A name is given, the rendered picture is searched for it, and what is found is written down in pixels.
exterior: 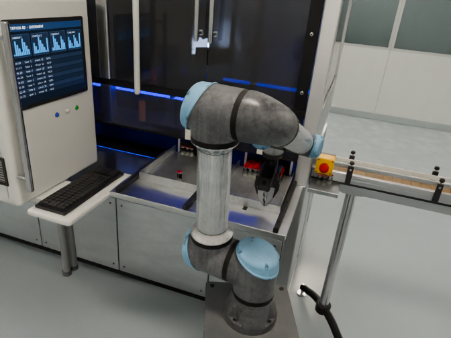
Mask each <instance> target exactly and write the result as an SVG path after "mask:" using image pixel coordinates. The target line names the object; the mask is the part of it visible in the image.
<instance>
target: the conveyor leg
mask: <svg viewBox="0 0 451 338"><path fill-rule="evenodd" d="M342 193H345V197H344V202H343V206H342V211H341V214H340V219H339V222H338V228H337V231H336V236H335V239H334V244H333V247H332V252H331V256H330V260H329V264H328V268H327V272H326V275H325V280H324V283H323V288H322V292H321V297H320V300H319V303H320V305H322V306H328V305H329V302H330V297H331V294H332V290H333V287H334V282H335V279H336V274H337V271H338V266H339V263H340V258H341V255H342V250H343V247H344V243H345V240H346V235H347V232H348V227H349V224H350V220H351V216H352V212H353V208H354V203H355V200H356V196H358V195H355V194H349V193H346V192H342ZM360 197H362V196H360Z"/></svg>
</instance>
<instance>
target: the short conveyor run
mask: <svg viewBox="0 0 451 338"><path fill-rule="evenodd" d="M355 153H356V152H355V151H354V150H352V151H351V154H352V155H350V157H349V159H347V158H341V157H337V156H336V159H335V162H334V168H333V172H332V174H333V177H332V178H333V180H332V182H334V183H338V184H340V189H339V191H340V192H346V193H349V194H355V195H358V196H365V197H368V198H372V199H377V200H381V201H387V202H390V203H396V204H400V205H405V206H408V207H415V208H418V209H424V210H427V211H433V212H437V213H442V214H446V215H451V184H449V183H451V178H445V177H441V176H438V174H439V172H437V171H438V170H439V169H440V167H439V166H435V167H434V169H435V171H433V172H432V175H431V174H424V173H421V172H414V171H410V170H404V169H400V168H393V167H389V166H383V165H379V164H372V163H368V162H362V161H358V160H354V159H355V156H354V154H355ZM337 161H339V162H337ZM343 162H345V163H343ZM357 165H359V166H357ZM364 166H366V167H364ZM367 167H370V168H367ZM374 168H376V169H374ZM377 169H380V170H377ZM384 170H386V171H384ZM387 171H390V172H387ZM395 172H396V173H395ZM398 173H400V174H398ZM405 174H407V175H405ZM317 175H318V173H316V172H315V164H313V166H312V168H311V174H310V179H309V183H310V180H311V178H314V179H317ZM408 175H410V176H408ZM415 176H417V177H415ZM418 177H421V178H418ZM425 178H427V179H425ZM428 179H429V180H428ZM437 180H438V181H437ZM446 182H448V183H446Z"/></svg>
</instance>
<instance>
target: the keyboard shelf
mask: <svg viewBox="0 0 451 338"><path fill-rule="evenodd" d="M130 176H131V174H126V173H124V174H123V176H121V177H120V178H118V179H117V180H115V181H114V182H112V183H111V184H110V185H108V186H106V187H105V188H104V189H103V190H101V191H99V192H98V193H97V194H95V195H94V196H92V197H91V198H90V199H88V200H87V201H85V202H84V203H83V204H81V205H79V206H78V207H77V208H75V209H74V210H72V211H71V212H69V213H68V214H67V215H65V216H64V215H59V214H56V213H53V212H50V211H45V210H43V209H39V208H36V207H35V205H34V206H33V207H31V208H30V209H28V214H29V215H32V216H35V217H39V218H42V219H45V220H49V221H52V222H55V223H59V224H62V225H66V226H71V225H72V224H74V223H75V222H77V221H78V220H79V219H80V218H82V217H83V216H85V215H86V214H87V213H88V212H90V211H91V210H93V209H94V208H95V207H96V206H98V205H100V204H101V203H102V202H103V201H105V200H106V199H108V198H109V197H110V196H111V195H110V190H112V189H113V188H115V187H116V186H117V185H118V184H120V183H122V182H123V181H124V180H125V179H127V178H128V177H130ZM69 183H71V182H70V181H67V180H64V181H62V182H61V183H59V184H57V185H56V186H54V187H52V188H51V189H49V190H47V191H46V192H43V193H42V194H40V195H38V196H37V197H35V198H33V199H32V200H31V201H34V202H37V203H38V202H39V201H41V200H43V199H44V198H46V197H47V196H50V195H51V194H52V193H54V192H56V191H57V190H59V189H61V188H62V187H64V186H66V185H67V184H69Z"/></svg>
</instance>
